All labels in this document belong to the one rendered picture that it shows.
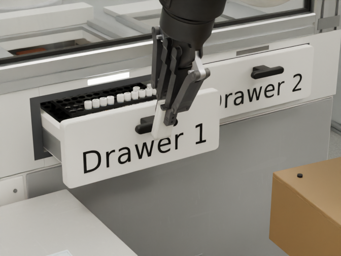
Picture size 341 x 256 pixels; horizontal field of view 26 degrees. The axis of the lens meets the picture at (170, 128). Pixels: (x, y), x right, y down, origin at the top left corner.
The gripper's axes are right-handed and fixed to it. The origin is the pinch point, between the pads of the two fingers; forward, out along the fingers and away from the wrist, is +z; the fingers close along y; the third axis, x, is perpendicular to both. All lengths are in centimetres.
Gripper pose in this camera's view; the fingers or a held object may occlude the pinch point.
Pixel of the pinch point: (164, 119)
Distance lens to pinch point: 114.2
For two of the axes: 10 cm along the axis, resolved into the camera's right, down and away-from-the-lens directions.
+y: 5.0, 6.2, -6.0
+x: 8.5, -2.1, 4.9
